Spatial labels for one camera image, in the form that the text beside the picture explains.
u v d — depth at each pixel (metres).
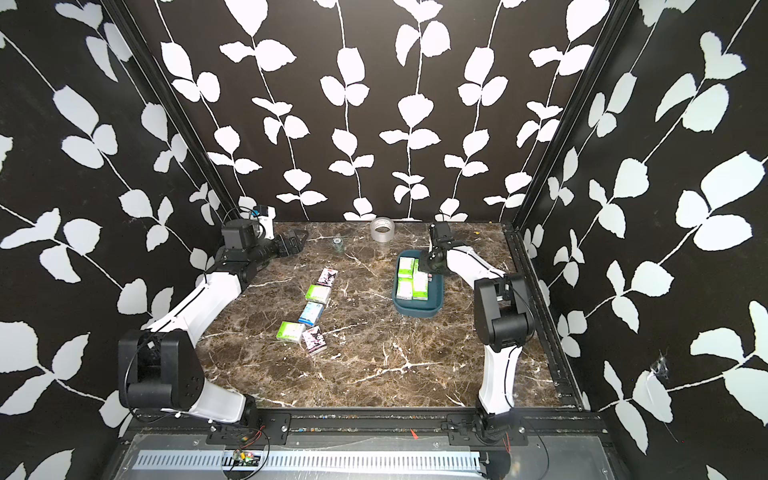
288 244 0.77
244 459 0.70
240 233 0.65
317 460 0.70
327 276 1.01
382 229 1.18
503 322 0.53
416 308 0.93
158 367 0.43
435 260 0.76
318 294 0.98
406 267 1.01
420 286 0.98
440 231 0.81
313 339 0.86
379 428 0.75
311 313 0.93
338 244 1.07
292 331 0.88
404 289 0.98
